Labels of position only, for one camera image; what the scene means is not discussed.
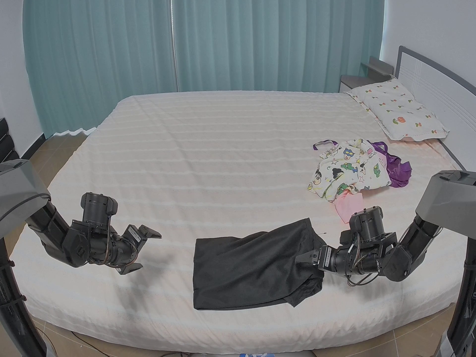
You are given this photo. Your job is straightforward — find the white printed pillow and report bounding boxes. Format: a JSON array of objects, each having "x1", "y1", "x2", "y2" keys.
[{"x1": 344, "y1": 78, "x2": 450, "y2": 141}]

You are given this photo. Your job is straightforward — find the purple garment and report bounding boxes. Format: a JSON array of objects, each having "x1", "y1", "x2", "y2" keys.
[{"x1": 372, "y1": 141, "x2": 413, "y2": 189}]

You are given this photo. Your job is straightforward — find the blue-green curtain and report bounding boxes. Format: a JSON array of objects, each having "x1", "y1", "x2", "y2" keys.
[
  {"x1": 23, "y1": 0, "x2": 179, "y2": 137},
  {"x1": 172, "y1": 0, "x2": 385, "y2": 94}
]

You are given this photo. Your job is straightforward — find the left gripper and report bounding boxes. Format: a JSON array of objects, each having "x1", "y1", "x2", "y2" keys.
[{"x1": 106, "y1": 225, "x2": 163, "y2": 276}]

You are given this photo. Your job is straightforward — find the black T-shirt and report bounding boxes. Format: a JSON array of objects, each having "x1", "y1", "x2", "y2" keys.
[{"x1": 192, "y1": 218, "x2": 328, "y2": 309}]

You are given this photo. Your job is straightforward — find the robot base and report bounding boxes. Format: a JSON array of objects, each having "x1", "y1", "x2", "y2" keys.
[{"x1": 223, "y1": 351, "x2": 283, "y2": 357}]

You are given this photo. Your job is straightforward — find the pink garment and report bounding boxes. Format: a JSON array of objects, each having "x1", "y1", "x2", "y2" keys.
[{"x1": 335, "y1": 192, "x2": 364, "y2": 223}]

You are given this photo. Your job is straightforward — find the dark chest of drawers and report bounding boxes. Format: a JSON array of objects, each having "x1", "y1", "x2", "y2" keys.
[{"x1": 0, "y1": 118, "x2": 19, "y2": 163}]

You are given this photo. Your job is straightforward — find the grey bedside table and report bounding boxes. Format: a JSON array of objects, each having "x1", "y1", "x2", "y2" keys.
[{"x1": 340, "y1": 56, "x2": 395, "y2": 93}]

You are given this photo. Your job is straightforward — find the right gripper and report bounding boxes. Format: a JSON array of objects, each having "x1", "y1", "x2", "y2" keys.
[{"x1": 318, "y1": 245, "x2": 351, "y2": 274}]

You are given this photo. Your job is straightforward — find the white printed pyjama top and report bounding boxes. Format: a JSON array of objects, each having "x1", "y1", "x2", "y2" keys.
[{"x1": 307, "y1": 137, "x2": 392, "y2": 202}]

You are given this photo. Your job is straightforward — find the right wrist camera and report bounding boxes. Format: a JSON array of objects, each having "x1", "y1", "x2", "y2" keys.
[{"x1": 339, "y1": 230, "x2": 359, "y2": 248}]

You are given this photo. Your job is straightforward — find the bed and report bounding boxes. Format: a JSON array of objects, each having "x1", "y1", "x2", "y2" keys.
[{"x1": 9, "y1": 45, "x2": 476, "y2": 352}]

